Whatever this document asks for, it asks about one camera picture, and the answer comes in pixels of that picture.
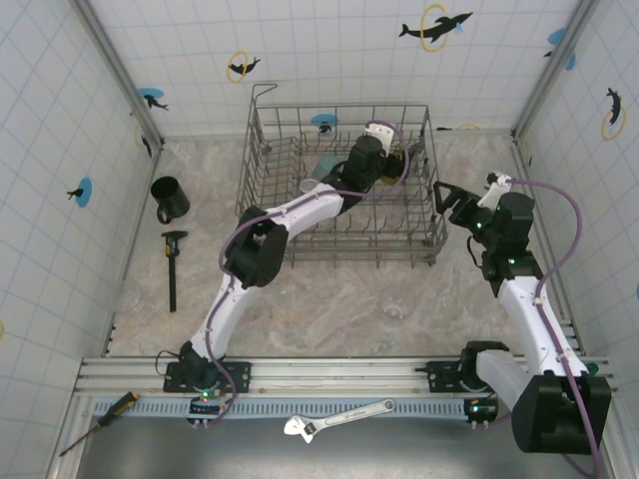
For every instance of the light blue plastic cup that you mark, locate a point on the light blue plastic cup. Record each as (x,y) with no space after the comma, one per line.
(327,167)

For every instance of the clear plastic cup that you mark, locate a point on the clear plastic cup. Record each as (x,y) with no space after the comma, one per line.
(397,304)
(211,213)

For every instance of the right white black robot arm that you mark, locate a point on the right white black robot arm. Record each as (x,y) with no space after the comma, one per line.
(559,414)

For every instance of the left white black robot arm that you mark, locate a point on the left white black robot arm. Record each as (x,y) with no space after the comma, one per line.
(254,249)

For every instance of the fish blue oval sticker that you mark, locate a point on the fish blue oval sticker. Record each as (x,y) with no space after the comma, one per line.
(324,120)

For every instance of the black controller board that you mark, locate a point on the black controller board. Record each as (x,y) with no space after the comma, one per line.
(479,410)
(204,406)

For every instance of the black mug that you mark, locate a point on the black mug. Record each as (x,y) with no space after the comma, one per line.
(170,197)

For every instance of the black digital caliper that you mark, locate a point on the black digital caliper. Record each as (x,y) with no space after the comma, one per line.
(173,269)

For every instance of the shark blue oval sticker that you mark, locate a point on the shark blue oval sticker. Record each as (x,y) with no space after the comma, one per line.
(150,95)

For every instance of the silver adjustable wrench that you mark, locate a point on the silver adjustable wrench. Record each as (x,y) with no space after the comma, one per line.
(339,416)

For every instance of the seal blue oval sticker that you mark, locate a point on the seal blue oval sticker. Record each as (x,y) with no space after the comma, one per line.
(85,192)

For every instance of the yellow black screwdriver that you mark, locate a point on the yellow black screwdriver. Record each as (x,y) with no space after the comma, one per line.
(112,411)

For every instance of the aluminium frame post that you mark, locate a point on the aluminium frame post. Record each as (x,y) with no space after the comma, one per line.
(125,75)
(544,90)

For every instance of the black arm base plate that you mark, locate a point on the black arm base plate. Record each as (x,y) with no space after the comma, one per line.
(239,374)
(439,374)

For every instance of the blue blob wall sticker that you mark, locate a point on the blue blob wall sticker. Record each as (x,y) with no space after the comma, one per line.
(556,36)

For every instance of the aluminium mounting rail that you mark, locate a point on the aluminium mounting rail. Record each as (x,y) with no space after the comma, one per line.
(339,374)

